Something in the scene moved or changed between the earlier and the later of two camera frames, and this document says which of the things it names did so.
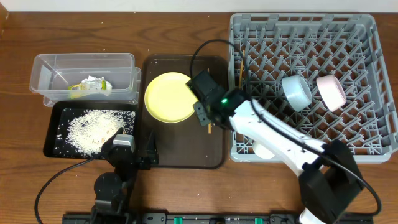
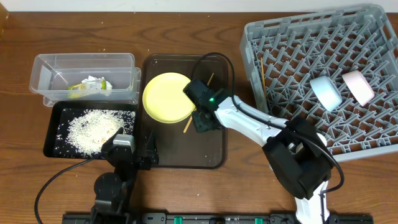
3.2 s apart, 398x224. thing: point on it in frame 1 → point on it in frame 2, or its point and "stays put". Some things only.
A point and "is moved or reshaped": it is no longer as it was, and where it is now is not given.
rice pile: [83, 132] stays put
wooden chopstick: [209, 128] is moved or reshaped
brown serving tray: [188, 143] stays put
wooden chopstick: [241, 69] → [263, 78]
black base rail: [211, 218] stays put
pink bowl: [331, 91] → [359, 87]
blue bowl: [296, 92] → [326, 93]
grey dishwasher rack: [329, 73] is moved or reshaped
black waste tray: [78, 129] stays put
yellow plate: [168, 99] stays put
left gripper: [137, 158] stays put
